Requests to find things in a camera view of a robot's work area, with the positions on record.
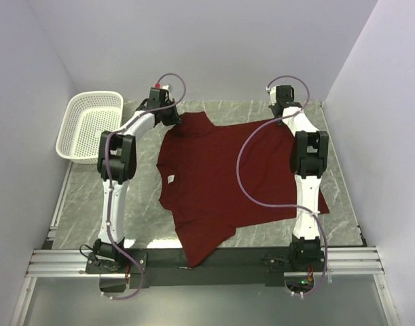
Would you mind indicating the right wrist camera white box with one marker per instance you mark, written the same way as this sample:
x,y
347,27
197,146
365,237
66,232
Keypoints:
x,y
272,94

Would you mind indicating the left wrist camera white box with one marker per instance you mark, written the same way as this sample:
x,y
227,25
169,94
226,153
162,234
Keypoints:
x,y
166,87

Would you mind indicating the dark red t shirt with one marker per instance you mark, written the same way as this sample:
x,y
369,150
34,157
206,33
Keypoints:
x,y
216,179

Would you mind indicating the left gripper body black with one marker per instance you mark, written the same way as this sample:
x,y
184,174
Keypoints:
x,y
170,117

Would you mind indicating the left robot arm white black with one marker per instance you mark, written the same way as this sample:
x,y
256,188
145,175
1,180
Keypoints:
x,y
117,164

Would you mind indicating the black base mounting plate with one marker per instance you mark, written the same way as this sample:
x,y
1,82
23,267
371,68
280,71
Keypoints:
x,y
225,266

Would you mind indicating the white perforated plastic basket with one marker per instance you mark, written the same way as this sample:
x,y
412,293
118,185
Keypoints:
x,y
87,116

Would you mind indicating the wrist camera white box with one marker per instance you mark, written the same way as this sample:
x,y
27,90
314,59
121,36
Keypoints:
x,y
166,87
272,94

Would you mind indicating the aluminium frame rail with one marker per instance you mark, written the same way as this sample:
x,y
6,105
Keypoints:
x,y
351,289

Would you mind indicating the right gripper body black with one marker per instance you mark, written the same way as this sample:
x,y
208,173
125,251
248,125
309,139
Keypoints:
x,y
272,108

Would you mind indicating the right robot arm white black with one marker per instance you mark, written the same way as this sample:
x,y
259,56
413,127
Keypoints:
x,y
308,162

